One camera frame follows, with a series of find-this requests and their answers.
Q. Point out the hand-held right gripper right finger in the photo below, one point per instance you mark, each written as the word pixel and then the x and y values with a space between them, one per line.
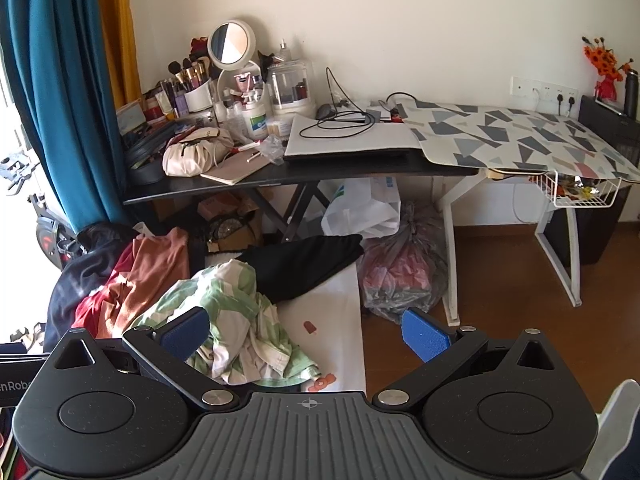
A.
pixel 425 335

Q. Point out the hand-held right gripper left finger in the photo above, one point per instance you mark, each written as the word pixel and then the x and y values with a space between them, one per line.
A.
pixel 182 332

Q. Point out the green leaf print pajama shirt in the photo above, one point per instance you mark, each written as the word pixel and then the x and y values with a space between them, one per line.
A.
pixel 235 310

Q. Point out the clear bag of clothes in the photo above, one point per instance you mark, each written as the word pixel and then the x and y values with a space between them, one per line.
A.
pixel 405 265

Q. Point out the orange brown garment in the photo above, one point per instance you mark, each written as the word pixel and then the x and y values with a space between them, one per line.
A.
pixel 155 270

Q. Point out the red garment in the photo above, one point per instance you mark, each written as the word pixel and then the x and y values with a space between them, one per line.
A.
pixel 97 310

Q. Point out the white printed mat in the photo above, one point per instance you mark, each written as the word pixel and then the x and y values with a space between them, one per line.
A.
pixel 335 320

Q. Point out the dark navy garment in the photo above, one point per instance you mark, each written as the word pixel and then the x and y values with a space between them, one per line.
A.
pixel 75 280

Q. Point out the cardboard box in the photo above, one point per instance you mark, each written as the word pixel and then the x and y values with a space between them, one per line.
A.
pixel 235 230

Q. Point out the black garment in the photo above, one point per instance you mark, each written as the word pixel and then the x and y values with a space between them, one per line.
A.
pixel 300 260

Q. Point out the white plastic bag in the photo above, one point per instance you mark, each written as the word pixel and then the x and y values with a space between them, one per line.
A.
pixel 365 210

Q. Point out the black round case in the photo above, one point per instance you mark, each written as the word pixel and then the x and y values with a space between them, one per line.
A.
pixel 145 167

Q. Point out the pink notebook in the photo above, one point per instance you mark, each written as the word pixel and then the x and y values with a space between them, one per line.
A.
pixel 235 167

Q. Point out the black desk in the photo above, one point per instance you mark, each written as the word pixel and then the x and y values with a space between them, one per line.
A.
pixel 320 172

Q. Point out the grey felt laptop sleeve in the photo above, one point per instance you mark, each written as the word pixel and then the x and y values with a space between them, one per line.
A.
pixel 350 142

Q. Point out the white plastic object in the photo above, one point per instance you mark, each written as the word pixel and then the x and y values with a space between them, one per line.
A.
pixel 622 410

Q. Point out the geometric patterned tablecloth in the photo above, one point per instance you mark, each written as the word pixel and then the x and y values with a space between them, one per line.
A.
pixel 500 135

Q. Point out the stack of makeup palettes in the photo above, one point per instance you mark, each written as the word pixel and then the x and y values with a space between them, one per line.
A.
pixel 140 120

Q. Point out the white pump lotion bottle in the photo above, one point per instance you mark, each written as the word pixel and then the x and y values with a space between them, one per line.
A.
pixel 256 122

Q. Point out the white makeup brush holder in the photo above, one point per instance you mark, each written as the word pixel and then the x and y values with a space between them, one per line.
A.
pixel 197 97

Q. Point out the grey computer mouse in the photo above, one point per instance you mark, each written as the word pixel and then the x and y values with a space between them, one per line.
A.
pixel 326 111

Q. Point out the clear cosmetic organizer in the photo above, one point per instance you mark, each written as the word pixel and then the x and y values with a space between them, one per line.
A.
pixel 292 87

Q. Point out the black cabinet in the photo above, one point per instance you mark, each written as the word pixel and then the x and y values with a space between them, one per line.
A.
pixel 605 125

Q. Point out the teal curtain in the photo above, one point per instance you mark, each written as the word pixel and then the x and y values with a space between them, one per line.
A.
pixel 55 85

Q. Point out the round white makeup mirror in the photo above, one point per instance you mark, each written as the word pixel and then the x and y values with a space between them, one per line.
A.
pixel 229 42

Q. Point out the glass perfume bottle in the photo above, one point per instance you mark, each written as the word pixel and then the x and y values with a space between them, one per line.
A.
pixel 285 52

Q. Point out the mustard yellow curtain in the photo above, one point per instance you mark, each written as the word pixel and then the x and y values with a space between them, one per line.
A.
pixel 117 25

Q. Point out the black water bottle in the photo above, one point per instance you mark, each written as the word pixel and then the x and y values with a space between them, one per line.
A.
pixel 631 92

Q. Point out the orange flowers in red vase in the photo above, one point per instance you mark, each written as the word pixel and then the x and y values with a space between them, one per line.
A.
pixel 605 67

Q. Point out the white metal table frame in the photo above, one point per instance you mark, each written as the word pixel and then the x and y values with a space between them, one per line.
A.
pixel 450 260

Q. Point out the white wall socket panel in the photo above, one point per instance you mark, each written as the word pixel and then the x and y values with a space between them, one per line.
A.
pixel 545 89

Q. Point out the black wall plug with tag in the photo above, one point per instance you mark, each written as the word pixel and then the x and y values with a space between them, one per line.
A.
pixel 570 102

